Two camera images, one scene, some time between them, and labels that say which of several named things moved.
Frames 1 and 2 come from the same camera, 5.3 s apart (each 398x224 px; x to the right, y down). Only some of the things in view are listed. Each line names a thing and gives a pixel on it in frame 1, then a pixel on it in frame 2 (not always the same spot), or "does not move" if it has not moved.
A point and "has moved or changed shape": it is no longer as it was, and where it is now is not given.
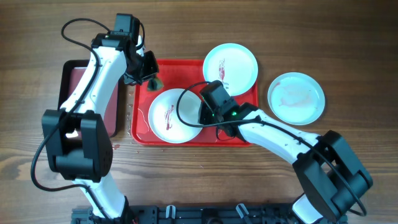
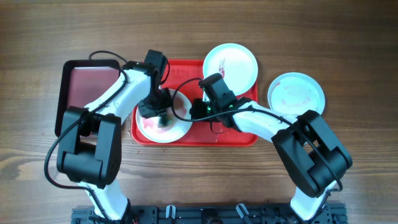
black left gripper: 152,70 to 147,113
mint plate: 235,65 does not move
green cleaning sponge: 154,84 has moved or changed shape
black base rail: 194,214 does not move
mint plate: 163,119 has moved or changed shape
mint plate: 296,98 does not move
